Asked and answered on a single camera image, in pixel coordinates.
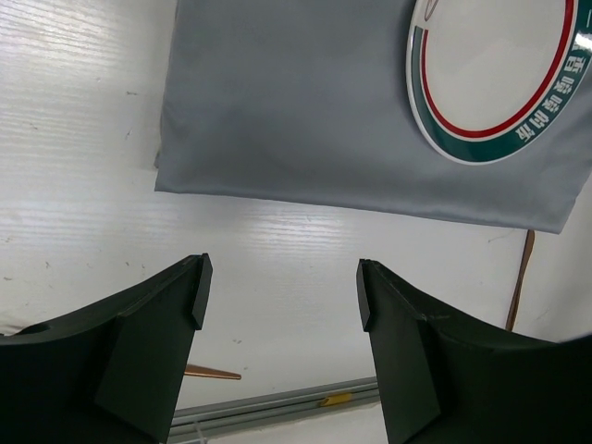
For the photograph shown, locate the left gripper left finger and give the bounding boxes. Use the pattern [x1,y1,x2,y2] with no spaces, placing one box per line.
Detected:
[1,254,213,443]

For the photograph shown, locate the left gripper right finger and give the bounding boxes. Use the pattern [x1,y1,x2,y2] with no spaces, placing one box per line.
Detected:
[356,259,591,443]

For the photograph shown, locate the copper fork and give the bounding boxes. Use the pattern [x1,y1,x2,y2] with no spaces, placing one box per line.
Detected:
[184,364,241,380]

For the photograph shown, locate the copper knife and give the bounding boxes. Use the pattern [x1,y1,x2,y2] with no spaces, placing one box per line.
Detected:
[505,229,536,331]

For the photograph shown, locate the white plate green red rim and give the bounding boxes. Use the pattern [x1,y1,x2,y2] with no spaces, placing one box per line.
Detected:
[406,0,591,165]

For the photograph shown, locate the grey cloth napkin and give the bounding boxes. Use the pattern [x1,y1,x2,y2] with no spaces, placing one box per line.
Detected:
[155,1,591,233]

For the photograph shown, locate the aluminium rail front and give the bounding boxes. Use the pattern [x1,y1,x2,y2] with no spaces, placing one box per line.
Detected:
[167,377,380,443]

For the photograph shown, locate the yellow tag on rail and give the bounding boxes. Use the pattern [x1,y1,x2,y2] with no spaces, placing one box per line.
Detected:
[319,392,352,408]

